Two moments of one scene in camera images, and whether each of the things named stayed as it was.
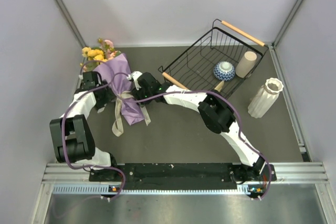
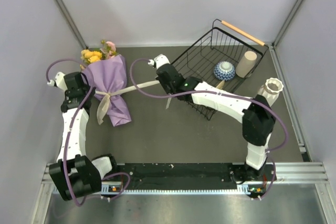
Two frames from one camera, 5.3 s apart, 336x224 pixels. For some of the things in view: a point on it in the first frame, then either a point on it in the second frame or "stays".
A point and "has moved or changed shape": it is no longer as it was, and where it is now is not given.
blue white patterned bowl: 224,71 stays
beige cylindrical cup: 245,64 stays
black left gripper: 109,96 → 92,93
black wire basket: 217,60 stays
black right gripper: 137,93 → 163,84
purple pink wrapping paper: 117,71 has moved or changed shape
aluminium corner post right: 273,44 stays
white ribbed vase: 264,99 stays
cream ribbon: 117,127 has moved or changed shape
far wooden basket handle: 242,33 stays
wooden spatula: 219,87 stays
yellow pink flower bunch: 95,56 has moved or changed shape
